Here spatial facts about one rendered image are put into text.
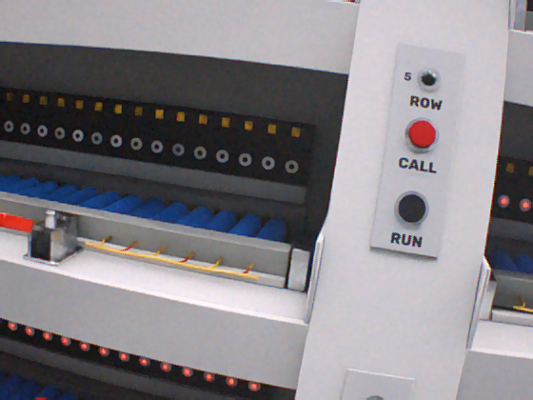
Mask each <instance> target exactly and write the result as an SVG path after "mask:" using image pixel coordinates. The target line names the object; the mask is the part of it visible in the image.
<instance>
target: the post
mask: <svg viewBox="0 0 533 400"><path fill-rule="evenodd" d="M509 6H510V0H360V4H359V8H358V12H359V13H358V18H357V23H356V34H355V39H354V44H353V54H352V59H351V65H350V70H349V81H348V87H347V92H346V98H345V113H344V118H343V124H342V129H341V134H340V141H339V147H338V150H339V152H338V157H337V163H336V169H335V174H334V180H333V185H332V191H331V196H330V203H329V209H328V215H327V219H326V230H325V236H324V242H323V247H322V252H321V258H320V265H319V270H318V275H317V281H316V287H315V291H314V297H313V303H312V308H311V314H310V320H309V325H308V331H307V336H306V345H305V351H304V356H303V361H302V366H301V371H300V377H299V382H298V388H297V392H296V397H295V400H342V398H343V392H344V386H345V378H346V373H347V369H351V370H363V371H367V372H376V373H380V374H384V375H387V374H389V375H393V376H402V377H405V378H413V379H415V382H414V388H413V390H412V393H411V399H410V400H456V394H457V388H458V386H459V384H460V378H461V373H462V367H463V362H464V357H465V351H466V346H467V340H468V334H469V332H470V329H471V324H472V317H473V311H474V307H475V301H476V295H477V289H478V284H479V279H480V274H481V269H482V263H483V258H484V244H485V238H486V232H487V227H488V220H489V215H490V209H491V204H492V191H493V186H494V180H495V174H496V171H495V169H496V163H497V157H498V146H499V140H500V128H501V123H502V121H501V118H502V112H503V90H504V79H505V69H506V58H507V55H506V53H507V42H508V32H509V30H508V26H509V16H510V14H509V12H510V7H509ZM399 43H407V44H414V45H422V46H425V47H430V48H436V49H443V50H450V51H457V52H464V69H463V74H462V76H463V80H462V84H461V96H460V101H459V102H460V107H459V112H458V124H457V129H456V141H455V147H454V152H453V164H452V169H451V175H450V180H449V193H448V197H447V204H446V209H445V216H444V226H443V232H442V238H441V244H440V249H439V255H438V257H434V256H429V255H428V256H423V255H419V254H414V253H408V252H404V251H398V250H384V249H378V248H373V247H371V239H372V234H373V229H374V223H375V217H376V211H377V200H378V194H379V188H380V183H381V177H382V171H383V165H384V160H385V144H386V138H387V132H388V127H389V116H390V110H391V104H392V99H393V96H392V93H393V89H394V83H395V72H396V67H397V61H398V60H397V56H398V50H399V46H400V45H399Z"/></svg>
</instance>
